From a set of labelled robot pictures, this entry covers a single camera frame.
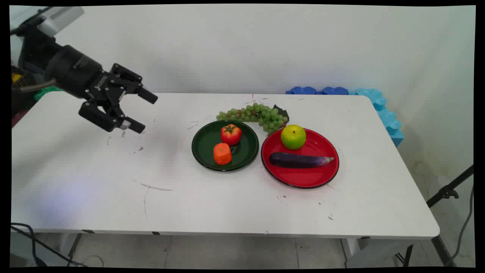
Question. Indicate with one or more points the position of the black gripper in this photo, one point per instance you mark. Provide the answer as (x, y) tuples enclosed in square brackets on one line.
[(77, 72)]

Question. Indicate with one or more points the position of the purple toy eggplant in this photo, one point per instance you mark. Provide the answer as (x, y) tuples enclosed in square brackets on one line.
[(295, 160)]

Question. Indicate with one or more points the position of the yellow object behind arm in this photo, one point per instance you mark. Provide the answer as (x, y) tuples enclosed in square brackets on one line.
[(16, 77)]

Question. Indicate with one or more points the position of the green foam mat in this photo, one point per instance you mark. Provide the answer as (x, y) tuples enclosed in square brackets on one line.
[(47, 91)]

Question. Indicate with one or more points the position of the dark green round plate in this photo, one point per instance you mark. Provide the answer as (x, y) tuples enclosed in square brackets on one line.
[(206, 146)]

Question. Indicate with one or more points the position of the orange toy carrot piece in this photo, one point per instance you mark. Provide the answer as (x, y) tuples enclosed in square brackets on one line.
[(222, 154)]

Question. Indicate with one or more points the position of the red toy tomato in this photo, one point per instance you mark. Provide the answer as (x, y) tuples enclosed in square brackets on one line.
[(231, 134)]

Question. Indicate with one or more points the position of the green toy grape bunch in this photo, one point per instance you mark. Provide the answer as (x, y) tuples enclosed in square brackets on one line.
[(265, 115)]

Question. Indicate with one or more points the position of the dark green grape leaf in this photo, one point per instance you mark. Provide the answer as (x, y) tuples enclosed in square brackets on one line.
[(282, 111)]

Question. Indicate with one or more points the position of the green yellow toy apple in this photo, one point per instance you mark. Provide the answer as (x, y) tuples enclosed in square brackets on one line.
[(293, 137)]

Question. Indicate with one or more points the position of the dark blue foam mat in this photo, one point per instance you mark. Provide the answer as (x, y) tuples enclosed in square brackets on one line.
[(303, 90), (335, 91)]

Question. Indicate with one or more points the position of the red round plate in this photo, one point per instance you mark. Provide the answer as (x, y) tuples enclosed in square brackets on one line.
[(303, 177)]

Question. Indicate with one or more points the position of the light blue foam mat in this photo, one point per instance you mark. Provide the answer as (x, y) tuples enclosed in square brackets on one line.
[(386, 115)]

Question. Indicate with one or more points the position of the black tripod stand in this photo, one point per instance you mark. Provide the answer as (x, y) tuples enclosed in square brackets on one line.
[(447, 191)]

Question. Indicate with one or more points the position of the black metal table leg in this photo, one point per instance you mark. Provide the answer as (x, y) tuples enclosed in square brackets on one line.
[(441, 248)]

